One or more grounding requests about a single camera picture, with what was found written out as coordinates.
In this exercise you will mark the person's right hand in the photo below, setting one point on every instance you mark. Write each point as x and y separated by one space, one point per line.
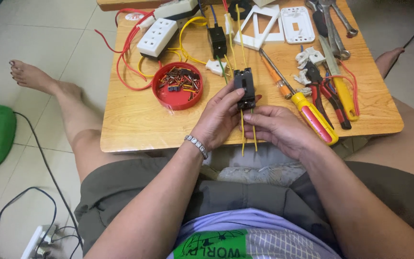
286 133

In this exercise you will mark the person's left hand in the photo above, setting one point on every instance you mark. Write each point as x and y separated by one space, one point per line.
210 124

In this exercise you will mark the black circuit breaker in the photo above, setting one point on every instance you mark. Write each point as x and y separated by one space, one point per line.
247 81

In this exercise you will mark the yellow and red screwdriver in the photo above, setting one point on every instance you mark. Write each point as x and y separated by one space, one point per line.
314 120

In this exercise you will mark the red plastic lid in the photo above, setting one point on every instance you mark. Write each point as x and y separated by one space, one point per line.
173 100

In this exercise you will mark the patterned cushion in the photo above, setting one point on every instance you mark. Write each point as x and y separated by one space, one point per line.
261 172

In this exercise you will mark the pile of screws and bits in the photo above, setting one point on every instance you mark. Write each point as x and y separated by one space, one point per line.
182 80

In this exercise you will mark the orange tester screwdriver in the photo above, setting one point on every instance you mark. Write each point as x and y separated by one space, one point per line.
277 80

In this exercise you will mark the white plastic fitting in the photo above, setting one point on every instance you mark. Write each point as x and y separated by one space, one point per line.
302 79
311 55

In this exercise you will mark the small white plug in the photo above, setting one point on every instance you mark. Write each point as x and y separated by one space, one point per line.
214 67

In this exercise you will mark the red and black pliers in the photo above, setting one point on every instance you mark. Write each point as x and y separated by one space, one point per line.
314 77

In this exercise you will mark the grey shorts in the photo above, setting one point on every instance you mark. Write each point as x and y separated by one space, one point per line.
228 196

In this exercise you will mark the small white connector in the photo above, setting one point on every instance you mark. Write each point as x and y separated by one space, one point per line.
228 24

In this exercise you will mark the white square socket block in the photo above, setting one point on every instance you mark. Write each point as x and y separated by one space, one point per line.
156 37

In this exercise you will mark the lilac printed shirt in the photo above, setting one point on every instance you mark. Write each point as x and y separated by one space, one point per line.
250 237

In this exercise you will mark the person's right leg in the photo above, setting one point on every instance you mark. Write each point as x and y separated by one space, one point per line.
408 140

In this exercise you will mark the person's leg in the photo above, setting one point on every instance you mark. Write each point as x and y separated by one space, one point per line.
77 115
408 140

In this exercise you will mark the silver combination wrench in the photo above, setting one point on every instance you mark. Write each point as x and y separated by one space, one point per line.
343 19

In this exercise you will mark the round white sticker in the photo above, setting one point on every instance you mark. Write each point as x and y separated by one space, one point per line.
134 16

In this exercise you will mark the person's left leg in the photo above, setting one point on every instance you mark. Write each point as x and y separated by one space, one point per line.
77 115

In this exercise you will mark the wooden board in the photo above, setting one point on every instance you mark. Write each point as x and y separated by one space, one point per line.
128 4

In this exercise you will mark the white floor power strip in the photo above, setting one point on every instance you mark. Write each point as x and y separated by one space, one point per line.
34 243

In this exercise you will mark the small black switch box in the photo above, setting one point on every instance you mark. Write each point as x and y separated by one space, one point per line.
217 41

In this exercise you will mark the white rectangular frame plate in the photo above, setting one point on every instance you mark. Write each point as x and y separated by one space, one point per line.
248 37

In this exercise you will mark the white switch cover plate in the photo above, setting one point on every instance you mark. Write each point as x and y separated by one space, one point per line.
306 34

